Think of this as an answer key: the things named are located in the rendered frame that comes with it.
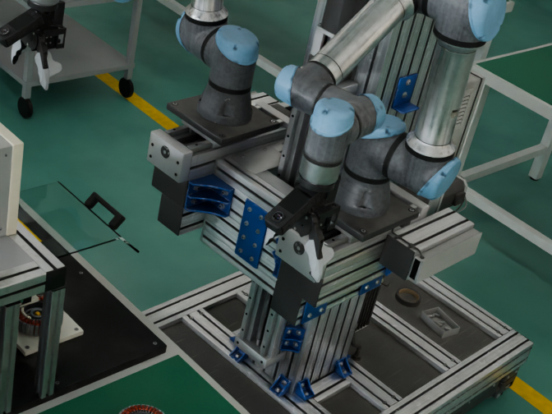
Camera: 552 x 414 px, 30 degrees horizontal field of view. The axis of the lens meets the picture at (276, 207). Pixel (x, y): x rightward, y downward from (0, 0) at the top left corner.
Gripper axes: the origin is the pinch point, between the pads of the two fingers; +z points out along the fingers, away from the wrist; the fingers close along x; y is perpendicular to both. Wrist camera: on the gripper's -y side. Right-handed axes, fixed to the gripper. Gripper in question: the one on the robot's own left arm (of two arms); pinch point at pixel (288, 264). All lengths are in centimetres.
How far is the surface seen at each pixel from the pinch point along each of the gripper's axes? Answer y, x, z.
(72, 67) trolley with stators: 138, 248, 97
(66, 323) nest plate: -19, 42, 37
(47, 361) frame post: -36, 26, 28
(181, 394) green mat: -9.4, 12.7, 40.1
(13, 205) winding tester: -38, 38, -3
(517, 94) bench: 222, 72, 43
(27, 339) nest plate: -29, 42, 37
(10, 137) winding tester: -38, 41, -17
